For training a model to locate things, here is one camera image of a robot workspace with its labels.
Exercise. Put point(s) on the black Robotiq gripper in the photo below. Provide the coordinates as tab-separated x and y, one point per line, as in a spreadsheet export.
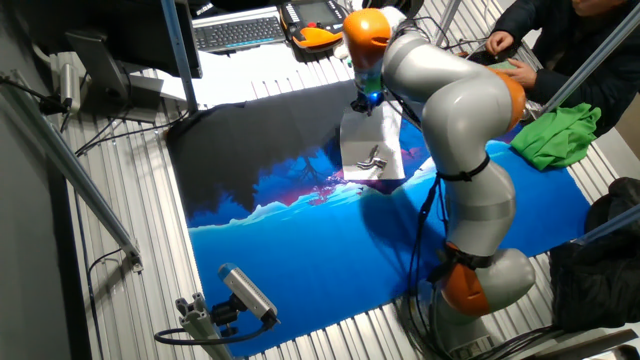
369	100

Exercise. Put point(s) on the white paper sheet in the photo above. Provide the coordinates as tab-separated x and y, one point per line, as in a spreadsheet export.
365	132

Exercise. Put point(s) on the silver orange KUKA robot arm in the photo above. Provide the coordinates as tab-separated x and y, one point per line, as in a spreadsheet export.
460	110

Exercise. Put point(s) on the seated person's right hand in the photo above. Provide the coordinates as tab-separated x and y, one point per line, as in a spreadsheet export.
500	42

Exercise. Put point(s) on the seated person's left hand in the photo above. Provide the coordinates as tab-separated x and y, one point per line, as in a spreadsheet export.
520	74

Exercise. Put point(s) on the white rounded lump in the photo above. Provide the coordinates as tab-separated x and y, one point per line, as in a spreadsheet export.
341	51

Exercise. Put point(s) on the orange black teach pendant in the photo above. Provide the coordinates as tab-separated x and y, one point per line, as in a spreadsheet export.
312	30

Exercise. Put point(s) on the green smartphone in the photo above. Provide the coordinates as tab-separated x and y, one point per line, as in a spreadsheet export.
502	65

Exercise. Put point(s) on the dark computer keyboard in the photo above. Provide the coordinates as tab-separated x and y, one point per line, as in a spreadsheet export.
237	32

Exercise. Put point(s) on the blue black printed cloth mat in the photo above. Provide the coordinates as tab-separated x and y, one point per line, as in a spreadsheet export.
300	250

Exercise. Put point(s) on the green cloth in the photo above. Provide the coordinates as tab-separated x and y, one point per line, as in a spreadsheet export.
557	137

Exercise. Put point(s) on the seated person in dark jacket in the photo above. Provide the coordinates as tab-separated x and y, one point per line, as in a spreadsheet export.
575	45

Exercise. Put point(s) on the black computer monitor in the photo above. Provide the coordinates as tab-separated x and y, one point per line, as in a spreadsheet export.
125	30

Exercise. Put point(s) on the grey monitor stand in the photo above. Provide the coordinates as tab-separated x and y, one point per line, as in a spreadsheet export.
110	85

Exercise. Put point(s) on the short aluminium profile stub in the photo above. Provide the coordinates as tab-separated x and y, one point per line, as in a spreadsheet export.
200	325

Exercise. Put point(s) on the black jacket pile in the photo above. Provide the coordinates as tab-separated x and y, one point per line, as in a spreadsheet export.
595	270

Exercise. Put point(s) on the silver cylindrical device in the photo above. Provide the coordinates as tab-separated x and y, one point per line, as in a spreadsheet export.
69	87

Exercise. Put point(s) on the green wrist mount plate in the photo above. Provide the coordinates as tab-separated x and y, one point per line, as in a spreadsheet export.
369	80

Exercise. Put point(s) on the aluminium frame beam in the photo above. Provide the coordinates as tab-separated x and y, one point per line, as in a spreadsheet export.
595	55
446	20
607	225

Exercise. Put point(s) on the blue grey upright frame post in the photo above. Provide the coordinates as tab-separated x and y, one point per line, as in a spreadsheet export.
179	55

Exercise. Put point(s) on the silver camera with blue end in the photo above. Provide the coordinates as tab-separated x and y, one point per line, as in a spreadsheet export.
247	292

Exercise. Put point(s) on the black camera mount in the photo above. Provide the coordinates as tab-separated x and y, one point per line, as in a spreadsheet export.
225	314

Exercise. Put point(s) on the long grey diagonal frame beam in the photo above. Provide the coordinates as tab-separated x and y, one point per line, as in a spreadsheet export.
70	165

